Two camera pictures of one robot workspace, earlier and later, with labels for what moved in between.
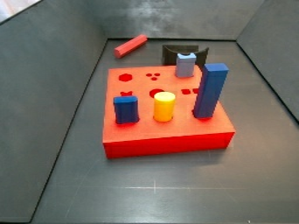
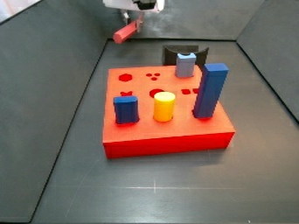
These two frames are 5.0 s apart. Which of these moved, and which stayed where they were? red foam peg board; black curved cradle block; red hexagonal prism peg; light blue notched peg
Moved: red hexagonal prism peg
Stayed: black curved cradle block; red foam peg board; light blue notched peg
